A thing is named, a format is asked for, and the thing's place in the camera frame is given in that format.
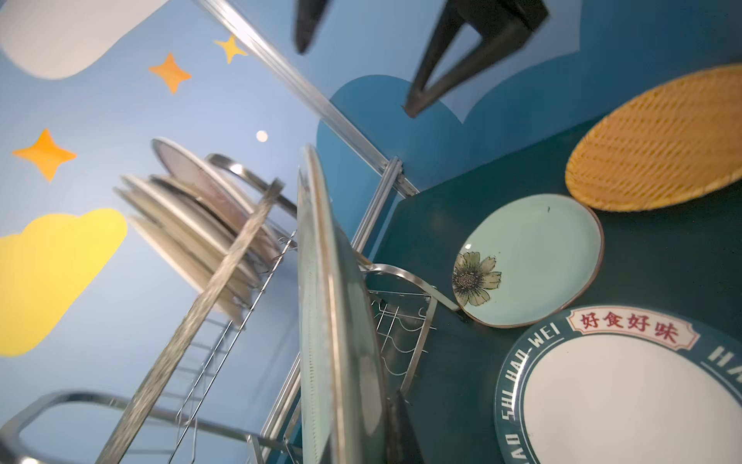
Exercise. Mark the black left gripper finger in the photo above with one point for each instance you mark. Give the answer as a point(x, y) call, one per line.
point(402, 446)

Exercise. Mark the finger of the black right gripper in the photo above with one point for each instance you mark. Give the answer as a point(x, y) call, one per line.
point(503, 27)
point(308, 17)

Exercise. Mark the plain grey-green plate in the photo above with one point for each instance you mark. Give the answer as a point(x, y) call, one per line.
point(343, 402)

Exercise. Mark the stainless steel dish rack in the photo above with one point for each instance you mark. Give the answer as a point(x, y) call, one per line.
point(185, 420)

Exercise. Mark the white plate green lettered rim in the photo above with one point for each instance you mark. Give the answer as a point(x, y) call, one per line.
point(613, 384)

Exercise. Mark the pale green sunflower plate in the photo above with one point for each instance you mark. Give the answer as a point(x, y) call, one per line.
point(529, 259)

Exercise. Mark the white plate floral sprigs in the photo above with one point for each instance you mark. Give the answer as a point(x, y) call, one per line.
point(196, 234)

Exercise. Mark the white plate orange sunburst edge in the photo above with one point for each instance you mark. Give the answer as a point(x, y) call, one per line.
point(187, 266)

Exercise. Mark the orange woven round plate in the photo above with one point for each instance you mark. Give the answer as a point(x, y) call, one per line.
point(672, 144)

